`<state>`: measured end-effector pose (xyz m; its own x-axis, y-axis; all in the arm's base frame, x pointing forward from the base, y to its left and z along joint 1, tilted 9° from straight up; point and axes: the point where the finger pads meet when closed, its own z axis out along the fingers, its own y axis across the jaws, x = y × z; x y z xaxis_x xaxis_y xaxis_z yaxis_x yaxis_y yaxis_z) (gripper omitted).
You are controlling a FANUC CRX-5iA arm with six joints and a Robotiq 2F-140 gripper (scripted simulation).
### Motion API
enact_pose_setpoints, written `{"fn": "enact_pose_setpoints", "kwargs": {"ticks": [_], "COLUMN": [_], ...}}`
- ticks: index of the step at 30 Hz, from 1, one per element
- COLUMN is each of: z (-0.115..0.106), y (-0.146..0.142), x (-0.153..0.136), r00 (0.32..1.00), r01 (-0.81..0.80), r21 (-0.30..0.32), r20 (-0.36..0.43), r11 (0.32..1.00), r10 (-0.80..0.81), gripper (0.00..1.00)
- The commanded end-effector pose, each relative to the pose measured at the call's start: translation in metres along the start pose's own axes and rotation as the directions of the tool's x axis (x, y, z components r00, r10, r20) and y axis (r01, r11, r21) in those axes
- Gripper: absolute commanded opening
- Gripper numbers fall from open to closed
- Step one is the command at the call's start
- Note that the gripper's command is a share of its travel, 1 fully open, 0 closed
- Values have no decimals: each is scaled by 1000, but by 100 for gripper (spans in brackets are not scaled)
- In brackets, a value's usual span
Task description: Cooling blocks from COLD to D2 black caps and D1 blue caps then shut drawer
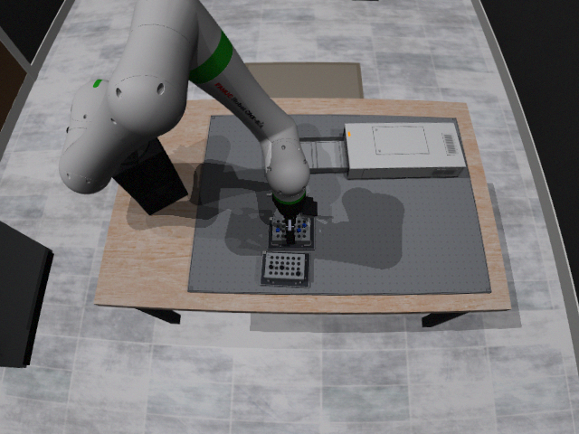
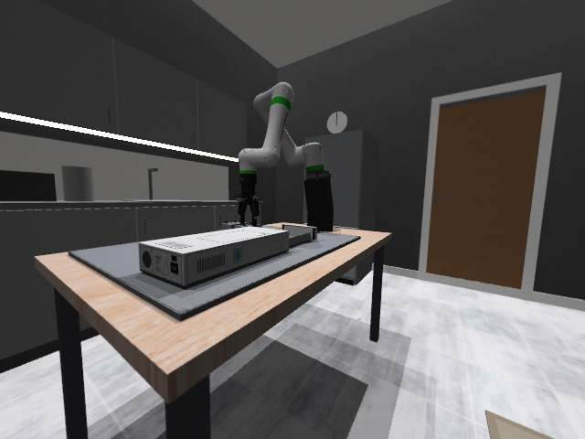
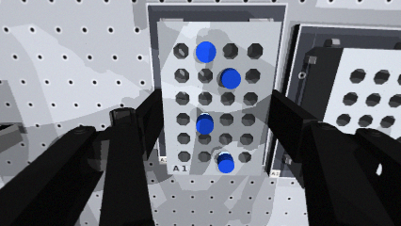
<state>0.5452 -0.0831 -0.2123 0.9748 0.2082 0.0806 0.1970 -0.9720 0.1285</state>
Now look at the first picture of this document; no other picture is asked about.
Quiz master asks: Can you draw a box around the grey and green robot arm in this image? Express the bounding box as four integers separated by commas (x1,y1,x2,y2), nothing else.
59,0,318,218

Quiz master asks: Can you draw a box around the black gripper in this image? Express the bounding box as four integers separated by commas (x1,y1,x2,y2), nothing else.
278,208,302,244

